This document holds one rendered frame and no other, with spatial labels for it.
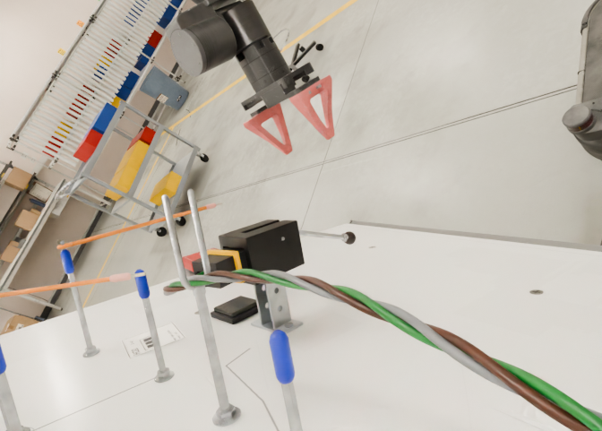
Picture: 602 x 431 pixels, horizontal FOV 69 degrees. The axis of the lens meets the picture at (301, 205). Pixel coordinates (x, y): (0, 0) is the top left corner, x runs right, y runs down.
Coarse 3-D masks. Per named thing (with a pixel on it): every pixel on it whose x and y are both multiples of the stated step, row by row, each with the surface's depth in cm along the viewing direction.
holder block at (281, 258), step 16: (256, 224) 40; (272, 224) 38; (288, 224) 38; (224, 240) 37; (240, 240) 35; (256, 240) 35; (272, 240) 36; (288, 240) 37; (256, 256) 35; (272, 256) 36; (288, 256) 37
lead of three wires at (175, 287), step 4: (200, 272) 34; (192, 276) 25; (196, 276) 25; (188, 280) 26; (192, 280) 25; (196, 280) 25; (172, 284) 27; (176, 284) 26; (180, 284) 26; (192, 284) 25; (196, 284) 25; (164, 288) 28; (168, 288) 27; (172, 288) 27; (176, 288) 26; (180, 288) 26; (184, 288) 26; (164, 292) 29; (168, 292) 28; (172, 292) 28
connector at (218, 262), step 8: (224, 248) 37; (232, 248) 36; (240, 248) 36; (208, 256) 35; (216, 256) 35; (224, 256) 34; (232, 256) 34; (240, 256) 35; (192, 264) 35; (200, 264) 34; (216, 264) 33; (224, 264) 33; (232, 264) 34; (216, 288) 33
